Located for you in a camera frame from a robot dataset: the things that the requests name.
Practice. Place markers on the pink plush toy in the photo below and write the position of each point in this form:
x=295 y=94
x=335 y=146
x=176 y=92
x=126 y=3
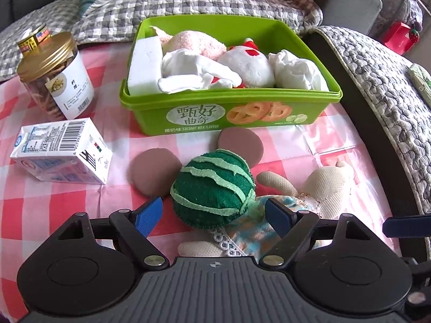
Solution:
x=195 y=42

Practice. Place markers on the green watermelon plush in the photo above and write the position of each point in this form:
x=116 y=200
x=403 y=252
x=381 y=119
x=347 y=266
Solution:
x=208 y=188

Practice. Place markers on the grey quilted chair cover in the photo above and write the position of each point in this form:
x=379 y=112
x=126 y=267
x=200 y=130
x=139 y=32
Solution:
x=380 y=84

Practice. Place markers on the red bag with strawberry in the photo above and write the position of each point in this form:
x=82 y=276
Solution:
x=397 y=38

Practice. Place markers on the small printed tin can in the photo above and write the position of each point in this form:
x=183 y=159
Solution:
x=32 y=40

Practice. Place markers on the green plastic box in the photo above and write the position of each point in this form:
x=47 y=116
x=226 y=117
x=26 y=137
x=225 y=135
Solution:
x=202 y=121

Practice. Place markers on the white plush with red patches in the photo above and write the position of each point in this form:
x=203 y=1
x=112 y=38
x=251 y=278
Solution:
x=245 y=67

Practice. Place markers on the white sponge block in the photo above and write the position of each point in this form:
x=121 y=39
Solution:
x=144 y=64

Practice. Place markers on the brown round felt pad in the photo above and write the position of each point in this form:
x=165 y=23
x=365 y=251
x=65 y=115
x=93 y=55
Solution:
x=153 y=171
x=240 y=146

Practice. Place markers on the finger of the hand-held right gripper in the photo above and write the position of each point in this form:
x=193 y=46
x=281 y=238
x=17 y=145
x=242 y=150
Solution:
x=404 y=228
x=417 y=286

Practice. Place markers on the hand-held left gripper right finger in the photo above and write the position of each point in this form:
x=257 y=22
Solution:
x=277 y=218

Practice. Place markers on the beige doll with patterned dress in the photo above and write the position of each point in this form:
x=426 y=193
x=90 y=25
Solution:
x=330 y=188

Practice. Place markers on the pink checked tablecloth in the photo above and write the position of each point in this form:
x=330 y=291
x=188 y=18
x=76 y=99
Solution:
x=67 y=202

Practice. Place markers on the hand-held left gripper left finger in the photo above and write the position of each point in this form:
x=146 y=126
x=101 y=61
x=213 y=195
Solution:
x=150 y=217

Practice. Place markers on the grey patterned bag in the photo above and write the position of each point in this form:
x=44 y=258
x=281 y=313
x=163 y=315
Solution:
x=397 y=3

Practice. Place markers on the grey checked quilt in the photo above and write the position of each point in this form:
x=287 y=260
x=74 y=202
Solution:
x=168 y=3

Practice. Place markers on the white sock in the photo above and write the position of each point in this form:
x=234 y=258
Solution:
x=185 y=67

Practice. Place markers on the green patterned pouch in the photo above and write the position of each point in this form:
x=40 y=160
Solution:
x=421 y=82

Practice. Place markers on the grey sofa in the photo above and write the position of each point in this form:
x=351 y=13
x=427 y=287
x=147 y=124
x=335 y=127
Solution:
x=350 y=3

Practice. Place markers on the gold-lidded snack jar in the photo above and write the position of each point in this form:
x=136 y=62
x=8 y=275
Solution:
x=47 y=57

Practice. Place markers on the black chair frame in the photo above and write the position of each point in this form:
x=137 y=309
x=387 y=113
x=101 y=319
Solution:
x=353 y=101

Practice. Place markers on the white milk carton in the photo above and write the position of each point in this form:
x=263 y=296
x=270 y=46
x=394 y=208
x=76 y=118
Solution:
x=50 y=138

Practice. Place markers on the white cloth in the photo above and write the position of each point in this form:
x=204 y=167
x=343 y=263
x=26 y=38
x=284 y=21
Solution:
x=296 y=70

